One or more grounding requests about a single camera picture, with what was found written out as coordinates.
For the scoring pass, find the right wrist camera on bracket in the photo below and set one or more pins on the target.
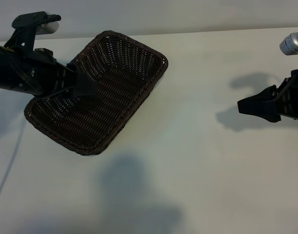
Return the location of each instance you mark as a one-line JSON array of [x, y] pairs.
[[291, 44]]

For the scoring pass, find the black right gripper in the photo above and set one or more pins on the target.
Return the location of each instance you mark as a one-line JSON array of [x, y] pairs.
[[293, 97]]

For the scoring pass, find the dark brown wicker basket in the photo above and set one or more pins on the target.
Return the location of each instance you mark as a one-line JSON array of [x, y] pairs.
[[115, 97]]

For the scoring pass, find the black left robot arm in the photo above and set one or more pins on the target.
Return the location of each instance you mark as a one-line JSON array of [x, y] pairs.
[[5, 70]]

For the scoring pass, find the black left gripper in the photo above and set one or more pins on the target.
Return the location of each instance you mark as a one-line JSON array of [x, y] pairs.
[[44, 75]]

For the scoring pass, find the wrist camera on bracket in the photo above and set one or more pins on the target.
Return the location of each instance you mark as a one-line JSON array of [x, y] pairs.
[[291, 44], [26, 20]]

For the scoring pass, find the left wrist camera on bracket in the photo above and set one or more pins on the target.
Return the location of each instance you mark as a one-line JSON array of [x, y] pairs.
[[26, 20]]

